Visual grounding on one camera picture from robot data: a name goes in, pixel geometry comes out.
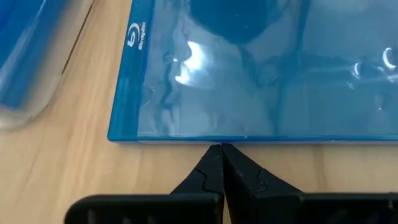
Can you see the clear plastic bin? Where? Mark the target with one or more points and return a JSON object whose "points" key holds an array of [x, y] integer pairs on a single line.
{"points": [[37, 105]]}

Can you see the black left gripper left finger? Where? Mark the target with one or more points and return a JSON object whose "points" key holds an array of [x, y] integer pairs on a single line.
{"points": [[208, 177]]}

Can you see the blue packet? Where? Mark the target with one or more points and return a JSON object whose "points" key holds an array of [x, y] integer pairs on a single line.
{"points": [[233, 93]]}

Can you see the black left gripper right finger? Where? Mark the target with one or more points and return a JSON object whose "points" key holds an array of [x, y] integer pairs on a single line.
{"points": [[248, 186]]}

